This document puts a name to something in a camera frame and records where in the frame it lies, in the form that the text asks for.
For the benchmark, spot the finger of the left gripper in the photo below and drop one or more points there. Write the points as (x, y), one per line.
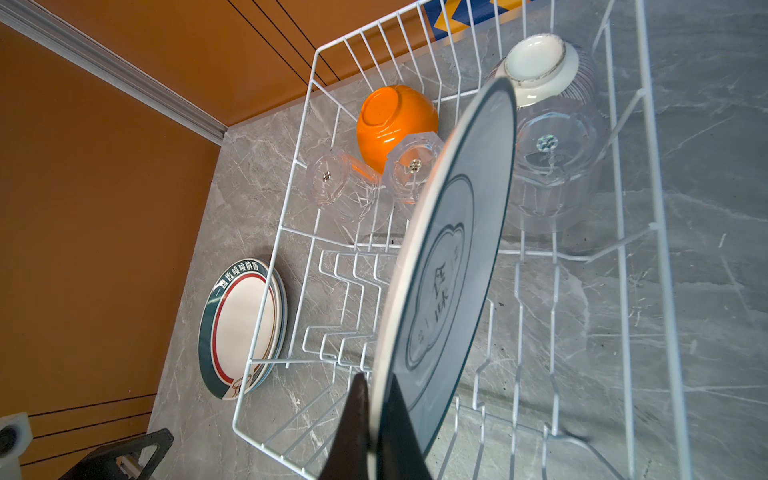
(135, 458)

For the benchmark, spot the orange bowl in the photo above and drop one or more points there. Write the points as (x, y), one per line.
(387, 116)

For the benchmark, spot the green rimmed white plate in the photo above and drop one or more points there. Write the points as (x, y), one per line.
(228, 343)

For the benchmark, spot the watermelon pattern plate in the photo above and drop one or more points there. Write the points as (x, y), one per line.
(274, 322)

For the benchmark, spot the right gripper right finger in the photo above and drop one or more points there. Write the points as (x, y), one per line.
(398, 454)

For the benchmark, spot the clear glass cup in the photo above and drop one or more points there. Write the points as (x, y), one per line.
(560, 150)
(341, 185)
(408, 167)

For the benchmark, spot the white wire dish rack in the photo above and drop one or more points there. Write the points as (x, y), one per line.
(575, 368)

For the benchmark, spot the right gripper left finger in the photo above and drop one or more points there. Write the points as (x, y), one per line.
(348, 455)

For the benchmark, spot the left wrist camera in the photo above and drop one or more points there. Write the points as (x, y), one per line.
(16, 436)

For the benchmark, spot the white small bowl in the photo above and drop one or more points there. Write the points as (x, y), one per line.
(544, 65)

